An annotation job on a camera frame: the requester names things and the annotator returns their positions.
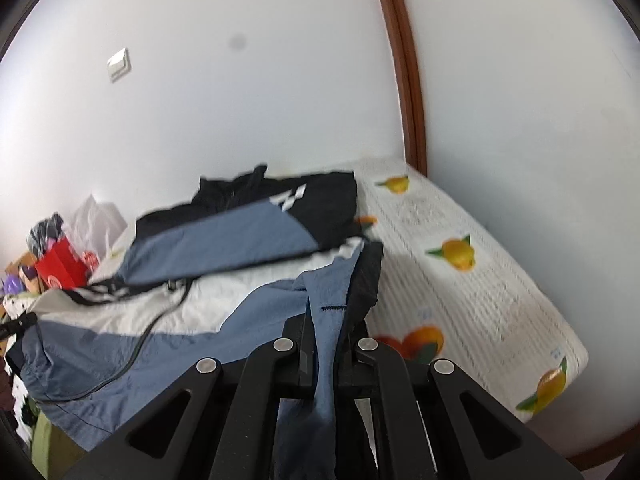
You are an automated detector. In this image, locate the plaid grey cloth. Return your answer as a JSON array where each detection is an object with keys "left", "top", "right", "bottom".
[{"left": 26, "top": 212, "right": 64, "bottom": 258}]

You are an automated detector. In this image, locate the fruit print white mattress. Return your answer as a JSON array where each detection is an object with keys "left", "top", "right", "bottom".
[{"left": 89, "top": 155, "right": 590, "bottom": 424}]

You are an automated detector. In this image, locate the white black dotted quilt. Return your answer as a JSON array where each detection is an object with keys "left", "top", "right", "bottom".
[{"left": 1, "top": 292, "right": 44, "bottom": 448}]

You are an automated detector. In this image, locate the brown wooden door frame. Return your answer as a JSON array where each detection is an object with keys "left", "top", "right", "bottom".
[{"left": 380, "top": 0, "right": 428, "bottom": 176}]

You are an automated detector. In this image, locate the white wall switch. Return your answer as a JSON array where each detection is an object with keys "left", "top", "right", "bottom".
[{"left": 106, "top": 48, "right": 131, "bottom": 82}]

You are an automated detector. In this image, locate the black white blue jacket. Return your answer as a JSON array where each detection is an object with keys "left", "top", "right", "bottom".
[{"left": 8, "top": 167, "right": 383, "bottom": 479}]

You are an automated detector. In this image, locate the red cardboard box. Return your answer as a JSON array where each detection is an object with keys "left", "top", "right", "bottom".
[{"left": 35, "top": 237, "right": 89, "bottom": 289}]

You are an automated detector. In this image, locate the white plastic bag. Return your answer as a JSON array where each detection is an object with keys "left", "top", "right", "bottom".
[{"left": 63, "top": 195, "right": 127, "bottom": 266}]

